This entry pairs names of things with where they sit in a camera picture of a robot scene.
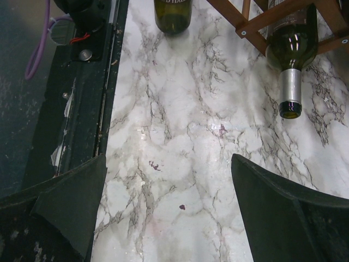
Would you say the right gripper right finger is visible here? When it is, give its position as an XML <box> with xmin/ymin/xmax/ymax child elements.
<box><xmin>231</xmin><ymin>154</ymin><xmax>348</xmax><ymax>261</ymax></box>

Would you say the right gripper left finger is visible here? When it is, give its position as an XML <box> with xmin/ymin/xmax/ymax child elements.
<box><xmin>1</xmin><ymin>154</ymin><xmax>107</xmax><ymax>261</ymax></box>

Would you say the green bottle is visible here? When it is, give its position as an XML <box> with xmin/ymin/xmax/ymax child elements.
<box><xmin>154</xmin><ymin>0</ymin><xmax>192</xmax><ymax>35</ymax></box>

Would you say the brown wooden wine rack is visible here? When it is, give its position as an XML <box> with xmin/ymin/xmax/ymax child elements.
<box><xmin>209</xmin><ymin>0</ymin><xmax>348</xmax><ymax>55</ymax></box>

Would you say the black front mounting rail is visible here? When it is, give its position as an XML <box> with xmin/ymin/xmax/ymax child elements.
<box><xmin>22</xmin><ymin>1</ymin><xmax>128</xmax><ymax>189</ymax></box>

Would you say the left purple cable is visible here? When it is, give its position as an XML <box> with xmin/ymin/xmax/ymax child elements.
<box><xmin>24</xmin><ymin>0</ymin><xmax>73</xmax><ymax>80</ymax></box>

